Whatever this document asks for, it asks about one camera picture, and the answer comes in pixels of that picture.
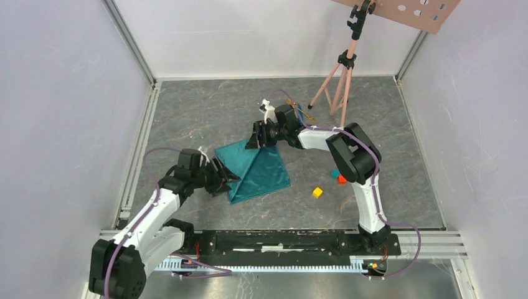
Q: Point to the red small cube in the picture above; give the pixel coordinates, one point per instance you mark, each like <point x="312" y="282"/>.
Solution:
<point x="341" y="179"/>

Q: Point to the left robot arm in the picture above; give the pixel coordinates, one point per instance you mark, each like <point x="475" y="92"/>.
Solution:
<point x="120" y="266"/>

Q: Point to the yellow small cube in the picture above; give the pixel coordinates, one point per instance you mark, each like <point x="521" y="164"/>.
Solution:
<point x="317" y="192"/>

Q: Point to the teal small cube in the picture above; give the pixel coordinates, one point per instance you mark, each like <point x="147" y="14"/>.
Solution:
<point x="335" y="173"/>

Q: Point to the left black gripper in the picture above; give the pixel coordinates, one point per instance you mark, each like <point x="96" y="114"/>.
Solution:
<point x="215" y="189"/>

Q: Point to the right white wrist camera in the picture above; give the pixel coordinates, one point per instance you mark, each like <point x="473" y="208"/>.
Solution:
<point x="268" y="111"/>

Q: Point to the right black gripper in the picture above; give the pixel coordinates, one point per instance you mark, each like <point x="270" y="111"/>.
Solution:
<point x="254" y="142"/>

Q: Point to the pink perforated board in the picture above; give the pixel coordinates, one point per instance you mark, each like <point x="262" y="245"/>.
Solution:
<point x="428" y="16"/>

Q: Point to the gold metal spoon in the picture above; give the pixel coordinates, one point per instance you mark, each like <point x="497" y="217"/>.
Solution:
<point x="306" y="116"/>

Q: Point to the pink tripod stand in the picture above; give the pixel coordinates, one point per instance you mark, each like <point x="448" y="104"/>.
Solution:
<point x="345" y="62"/>

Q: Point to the teal cloth napkin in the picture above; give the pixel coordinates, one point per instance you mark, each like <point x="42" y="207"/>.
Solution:
<point x="261" y="171"/>

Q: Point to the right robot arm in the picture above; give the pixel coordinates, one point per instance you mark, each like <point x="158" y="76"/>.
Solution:
<point x="354" y="154"/>

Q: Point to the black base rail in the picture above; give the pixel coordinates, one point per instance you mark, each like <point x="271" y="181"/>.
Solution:
<point x="281" y="251"/>

